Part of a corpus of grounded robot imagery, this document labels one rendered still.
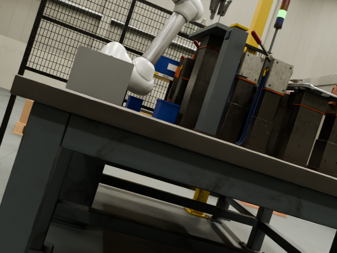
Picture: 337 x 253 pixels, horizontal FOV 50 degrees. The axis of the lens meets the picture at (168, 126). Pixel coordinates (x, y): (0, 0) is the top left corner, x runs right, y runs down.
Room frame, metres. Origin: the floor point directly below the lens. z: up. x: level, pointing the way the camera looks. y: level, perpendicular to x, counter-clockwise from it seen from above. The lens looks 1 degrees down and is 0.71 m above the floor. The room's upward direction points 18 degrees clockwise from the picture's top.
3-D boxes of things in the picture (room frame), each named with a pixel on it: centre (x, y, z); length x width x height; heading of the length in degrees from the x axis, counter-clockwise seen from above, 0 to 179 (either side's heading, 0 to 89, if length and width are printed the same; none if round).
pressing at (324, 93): (2.03, -0.34, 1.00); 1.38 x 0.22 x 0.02; 17
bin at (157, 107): (1.72, 0.03, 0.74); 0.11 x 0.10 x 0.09; 17
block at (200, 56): (1.73, -0.07, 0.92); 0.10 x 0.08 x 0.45; 17
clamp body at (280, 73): (1.43, -0.33, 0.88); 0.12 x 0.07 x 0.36; 107
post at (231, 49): (1.49, -0.15, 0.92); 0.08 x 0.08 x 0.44; 17
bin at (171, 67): (2.86, 0.12, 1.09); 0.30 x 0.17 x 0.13; 104
